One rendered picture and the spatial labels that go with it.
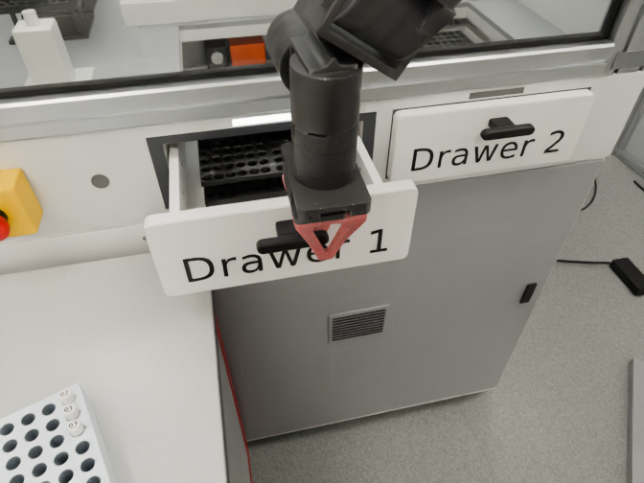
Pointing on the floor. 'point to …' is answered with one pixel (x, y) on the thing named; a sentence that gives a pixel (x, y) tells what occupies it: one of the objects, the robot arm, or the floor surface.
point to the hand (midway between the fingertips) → (322, 241)
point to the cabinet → (379, 302)
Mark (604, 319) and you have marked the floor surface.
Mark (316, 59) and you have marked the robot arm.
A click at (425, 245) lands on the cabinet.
